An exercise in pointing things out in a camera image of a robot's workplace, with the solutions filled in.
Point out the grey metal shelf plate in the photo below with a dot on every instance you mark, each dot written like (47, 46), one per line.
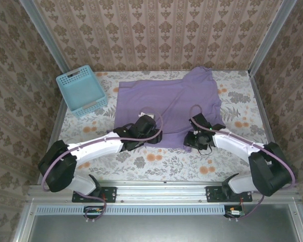
(166, 229)

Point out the aluminium frame post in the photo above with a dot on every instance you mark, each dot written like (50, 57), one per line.
(45, 37)
(270, 37)

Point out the aluminium table edge rail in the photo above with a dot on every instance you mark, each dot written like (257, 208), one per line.
(54, 131)
(261, 111)

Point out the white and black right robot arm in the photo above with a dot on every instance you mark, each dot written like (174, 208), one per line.
(232, 146)

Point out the light blue plastic basket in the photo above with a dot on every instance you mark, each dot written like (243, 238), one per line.
(80, 88)

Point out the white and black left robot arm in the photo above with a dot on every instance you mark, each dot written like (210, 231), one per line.
(96, 150)

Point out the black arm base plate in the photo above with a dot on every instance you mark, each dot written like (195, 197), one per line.
(213, 195)
(108, 194)

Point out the small circuit board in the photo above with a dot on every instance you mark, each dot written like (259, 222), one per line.
(234, 212)
(93, 210)

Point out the floral tablecloth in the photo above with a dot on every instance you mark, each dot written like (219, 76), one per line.
(166, 166)

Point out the purple t-shirt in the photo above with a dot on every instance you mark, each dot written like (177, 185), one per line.
(154, 100)

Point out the aluminium mounting rail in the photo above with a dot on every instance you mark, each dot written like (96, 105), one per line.
(161, 191)

